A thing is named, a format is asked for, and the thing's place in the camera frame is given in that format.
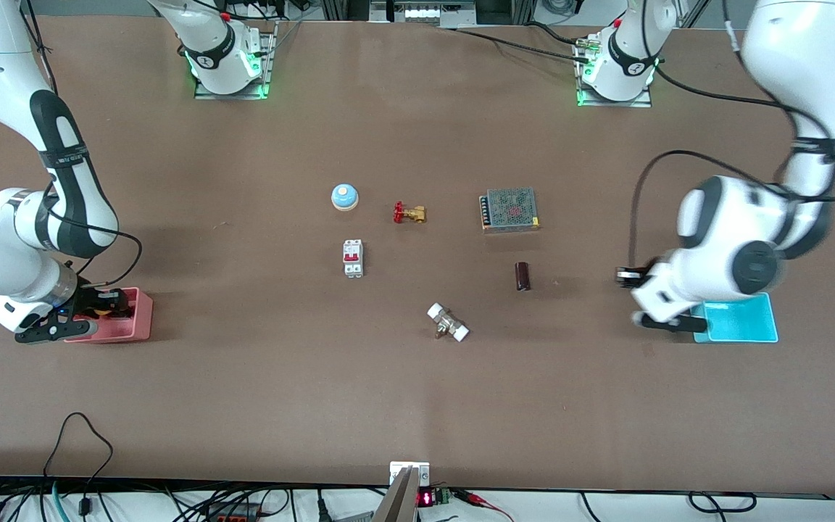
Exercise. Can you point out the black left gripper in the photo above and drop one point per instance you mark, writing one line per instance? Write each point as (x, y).
(633, 276)

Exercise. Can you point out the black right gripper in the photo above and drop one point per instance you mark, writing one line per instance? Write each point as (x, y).
(89, 299)

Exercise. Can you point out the yellow push button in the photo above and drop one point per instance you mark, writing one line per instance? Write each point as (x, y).
(102, 312)

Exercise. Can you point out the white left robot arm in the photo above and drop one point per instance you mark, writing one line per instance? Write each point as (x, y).
(802, 58)

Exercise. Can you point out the pink plastic bin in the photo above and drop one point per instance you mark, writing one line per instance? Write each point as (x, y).
(139, 326)

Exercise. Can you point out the dark brown cylindrical capacitor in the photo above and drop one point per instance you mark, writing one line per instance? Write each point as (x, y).
(522, 275)

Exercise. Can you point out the blue plastic bin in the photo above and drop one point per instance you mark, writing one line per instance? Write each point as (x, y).
(751, 322)

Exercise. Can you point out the metal mesh power supply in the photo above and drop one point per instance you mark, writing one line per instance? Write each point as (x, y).
(512, 210)

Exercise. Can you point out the metal fitting white end caps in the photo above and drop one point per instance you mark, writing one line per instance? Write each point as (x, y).
(447, 323)

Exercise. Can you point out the brass valve red handwheel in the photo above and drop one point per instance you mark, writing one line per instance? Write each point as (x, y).
(417, 214)

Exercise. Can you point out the blue white round bell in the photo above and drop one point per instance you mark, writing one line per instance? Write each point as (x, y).
(344, 194)

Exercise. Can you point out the red clip test lead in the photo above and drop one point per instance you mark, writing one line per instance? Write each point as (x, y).
(472, 497)

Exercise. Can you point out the red digit display module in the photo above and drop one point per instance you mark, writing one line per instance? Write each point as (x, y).
(426, 499)

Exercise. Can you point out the grey equipment box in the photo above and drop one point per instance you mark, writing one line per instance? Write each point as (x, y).
(425, 13)

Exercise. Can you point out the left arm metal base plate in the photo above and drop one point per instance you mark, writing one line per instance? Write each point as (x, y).
(617, 103)

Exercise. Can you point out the white circuit breaker red switch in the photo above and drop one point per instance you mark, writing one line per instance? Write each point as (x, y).
(353, 265)

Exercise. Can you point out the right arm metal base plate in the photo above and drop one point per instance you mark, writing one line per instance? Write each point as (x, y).
(267, 58)

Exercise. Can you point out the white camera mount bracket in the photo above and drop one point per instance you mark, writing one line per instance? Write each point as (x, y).
(397, 471)

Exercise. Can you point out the grey metal mount bar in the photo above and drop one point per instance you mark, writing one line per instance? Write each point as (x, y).
(397, 504)

